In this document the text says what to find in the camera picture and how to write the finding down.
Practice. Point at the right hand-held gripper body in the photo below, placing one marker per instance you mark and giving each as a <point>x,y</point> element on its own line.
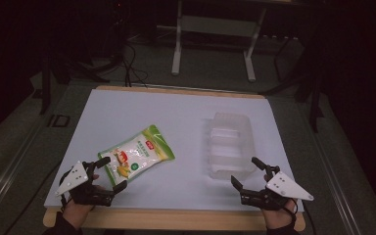
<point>274,196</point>

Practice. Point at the white metal stand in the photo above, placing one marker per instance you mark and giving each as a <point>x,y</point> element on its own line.
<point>176,58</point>

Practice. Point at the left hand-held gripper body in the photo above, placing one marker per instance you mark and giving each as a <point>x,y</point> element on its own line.
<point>91,194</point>

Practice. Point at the green and white snack bag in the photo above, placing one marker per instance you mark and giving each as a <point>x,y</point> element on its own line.
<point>137,153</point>

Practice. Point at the clear plastic container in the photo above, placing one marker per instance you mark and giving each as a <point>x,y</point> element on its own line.
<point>228,143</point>

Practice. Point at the person's right hand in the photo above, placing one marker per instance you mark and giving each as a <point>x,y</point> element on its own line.
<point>277,217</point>

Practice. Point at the person's left hand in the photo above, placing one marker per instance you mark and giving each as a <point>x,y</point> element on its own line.
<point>75,212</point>

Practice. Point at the black floor bracket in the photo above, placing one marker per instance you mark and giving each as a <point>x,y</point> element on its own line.
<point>58,121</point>

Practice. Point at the white table mat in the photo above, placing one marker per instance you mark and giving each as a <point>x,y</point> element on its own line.
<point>163,111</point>

